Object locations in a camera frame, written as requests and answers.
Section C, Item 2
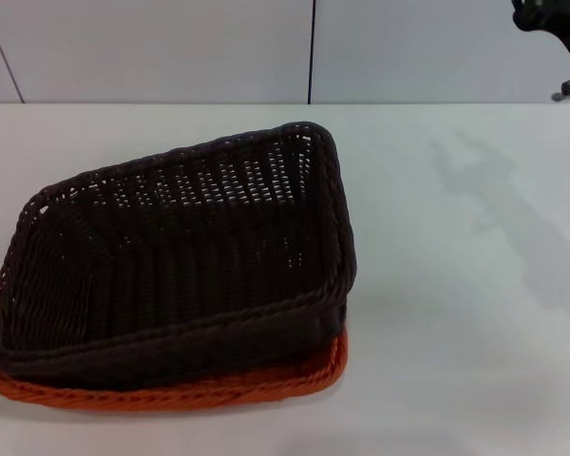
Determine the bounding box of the dark brown woven basket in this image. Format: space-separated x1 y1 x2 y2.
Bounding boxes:
0 121 360 382

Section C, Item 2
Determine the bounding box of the orange woven plastic basket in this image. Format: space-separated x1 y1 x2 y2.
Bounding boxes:
0 330 351 412

